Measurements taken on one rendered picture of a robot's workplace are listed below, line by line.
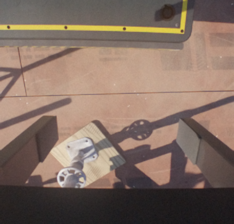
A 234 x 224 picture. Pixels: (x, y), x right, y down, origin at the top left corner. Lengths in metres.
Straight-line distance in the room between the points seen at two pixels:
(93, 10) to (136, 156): 0.76
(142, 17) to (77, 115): 0.58
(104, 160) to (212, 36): 0.84
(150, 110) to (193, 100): 0.23
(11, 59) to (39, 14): 0.45
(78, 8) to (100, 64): 0.36
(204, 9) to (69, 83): 0.71
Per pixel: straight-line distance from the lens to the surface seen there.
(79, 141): 0.91
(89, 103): 0.85
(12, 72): 0.95
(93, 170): 1.01
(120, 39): 0.49
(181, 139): 0.17
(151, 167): 1.03
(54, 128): 0.17
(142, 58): 0.82
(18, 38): 0.56
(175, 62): 0.86
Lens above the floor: 0.80
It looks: 73 degrees down
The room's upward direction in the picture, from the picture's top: 178 degrees clockwise
